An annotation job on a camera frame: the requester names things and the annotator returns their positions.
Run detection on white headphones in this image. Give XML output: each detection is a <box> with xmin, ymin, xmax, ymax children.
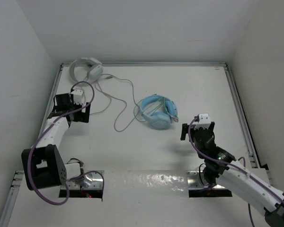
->
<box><xmin>69</xmin><ymin>57</ymin><xmax>104</xmax><ymax>83</ymax></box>

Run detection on white headphone cable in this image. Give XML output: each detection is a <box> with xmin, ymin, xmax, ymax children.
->
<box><xmin>89</xmin><ymin>73</ymin><xmax>142</xmax><ymax>132</ymax></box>

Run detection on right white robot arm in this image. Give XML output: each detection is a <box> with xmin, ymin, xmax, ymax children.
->
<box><xmin>180</xmin><ymin>119</ymin><xmax>284</xmax><ymax>227</ymax></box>

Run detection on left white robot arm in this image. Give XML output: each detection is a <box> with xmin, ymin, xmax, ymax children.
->
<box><xmin>30</xmin><ymin>89</ymin><xmax>90</xmax><ymax>189</ymax></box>

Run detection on blue headphones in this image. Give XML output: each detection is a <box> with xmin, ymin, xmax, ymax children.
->
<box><xmin>138</xmin><ymin>95</ymin><xmax>179</xmax><ymax>130</ymax></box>

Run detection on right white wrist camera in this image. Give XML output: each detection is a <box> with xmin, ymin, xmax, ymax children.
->
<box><xmin>194</xmin><ymin>113</ymin><xmax>211</xmax><ymax>130</ymax></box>

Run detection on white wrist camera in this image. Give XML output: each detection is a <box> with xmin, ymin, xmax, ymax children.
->
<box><xmin>70</xmin><ymin>89</ymin><xmax>85</xmax><ymax>105</ymax></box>
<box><xmin>194</xmin><ymin>113</ymin><xmax>211</xmax><ymax>130</ymax></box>

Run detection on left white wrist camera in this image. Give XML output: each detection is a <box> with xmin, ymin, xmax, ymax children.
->
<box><xmin>70</xmin><ymin>89</ymin><xmax>85</xmax><ymax>105</ymax></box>

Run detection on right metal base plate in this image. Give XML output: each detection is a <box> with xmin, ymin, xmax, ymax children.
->
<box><xmin>186</xmin><ymin>170</ymin><xmax>226</xmax><ymax>191</ymax></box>

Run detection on metal base plate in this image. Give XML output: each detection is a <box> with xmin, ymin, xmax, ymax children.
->
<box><xmin>186</xmin><ymin>170</ymin><xmax>226</xmax><ymax>191</ymax></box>
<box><xmin>67</xmin><ymin>171</ymin><xmax>104</xmax><ymax>190</ymax></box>

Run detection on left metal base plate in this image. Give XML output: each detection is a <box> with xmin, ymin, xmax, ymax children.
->
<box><xmin>67</xmin><ymin>171</ymin><xmax>104</xmax><ymax>190</ymax></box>

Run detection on aluminium table frame rail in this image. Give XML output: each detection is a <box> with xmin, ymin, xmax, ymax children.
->
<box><xmin>9</xmin><ymin>63</ymin><xmax>251</xmax><ymax>227</ymax></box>

